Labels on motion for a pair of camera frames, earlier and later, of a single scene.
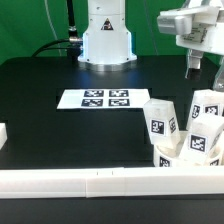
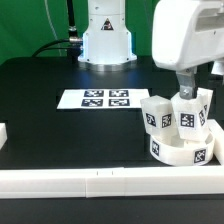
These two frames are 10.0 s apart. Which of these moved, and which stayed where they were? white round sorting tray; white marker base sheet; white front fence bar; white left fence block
Moved: white round sorting tray
Stayed: white left fence block; white marker base sheet; white front fence bar
